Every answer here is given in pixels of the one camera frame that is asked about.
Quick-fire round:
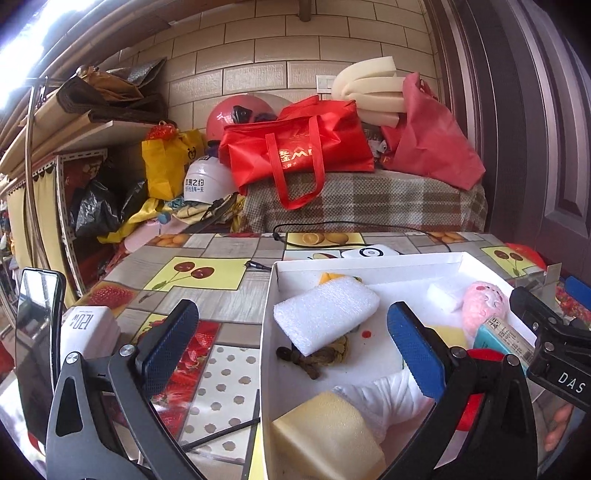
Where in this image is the red plush tomato toy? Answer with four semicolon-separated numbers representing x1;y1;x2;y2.
454;348;507;432

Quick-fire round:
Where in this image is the white cloth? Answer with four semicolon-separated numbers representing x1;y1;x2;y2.
332;369;434;443

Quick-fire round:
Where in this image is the pink plush pig toy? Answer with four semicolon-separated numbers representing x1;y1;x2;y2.
461;282;509;337

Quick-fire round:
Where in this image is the yellow round sponge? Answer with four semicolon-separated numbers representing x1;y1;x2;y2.
271;392;386;479

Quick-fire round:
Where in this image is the leopard print scrunchie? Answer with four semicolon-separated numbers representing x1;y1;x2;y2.
276;335;349;380

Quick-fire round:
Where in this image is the white foam block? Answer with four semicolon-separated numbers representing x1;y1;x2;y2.
273;278;381;356

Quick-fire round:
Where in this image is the yellow green scrub sponge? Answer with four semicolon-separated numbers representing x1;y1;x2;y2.
432;325;469;350

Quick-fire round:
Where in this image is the person's right hand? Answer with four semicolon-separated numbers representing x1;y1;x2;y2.
544;404;574;452

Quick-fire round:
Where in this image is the grey metal stand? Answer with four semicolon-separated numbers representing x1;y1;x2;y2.
525;263;562;298

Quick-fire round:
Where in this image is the white charger box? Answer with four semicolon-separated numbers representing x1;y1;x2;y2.
60;306;120;363

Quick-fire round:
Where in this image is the black smartphone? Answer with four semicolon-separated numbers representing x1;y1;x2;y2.
15;268;66;444

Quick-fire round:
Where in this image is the white shallow tray box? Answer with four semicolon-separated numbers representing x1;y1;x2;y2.
260;252;514;479

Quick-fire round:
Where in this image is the yellow small carton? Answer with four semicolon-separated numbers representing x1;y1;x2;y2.
318;272;363;285

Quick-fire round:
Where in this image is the plaid covered bench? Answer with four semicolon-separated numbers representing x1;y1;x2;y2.
231;170;488;233

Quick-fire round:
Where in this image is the white helmet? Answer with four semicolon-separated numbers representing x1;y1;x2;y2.
183;155;238;204

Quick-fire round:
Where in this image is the yellow shopping bag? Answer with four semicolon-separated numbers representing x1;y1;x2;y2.
141;121;205;201

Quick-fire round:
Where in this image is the wooden shelf unit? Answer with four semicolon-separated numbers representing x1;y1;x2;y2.
1;57;166;300

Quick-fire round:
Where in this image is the cream foam roll stack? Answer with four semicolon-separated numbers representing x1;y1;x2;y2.
331;56;406;128

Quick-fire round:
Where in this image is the red tote bag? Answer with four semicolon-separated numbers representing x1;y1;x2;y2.
218;96;375;210

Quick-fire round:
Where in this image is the red helmet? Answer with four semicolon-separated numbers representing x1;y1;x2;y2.
205;94;276;142

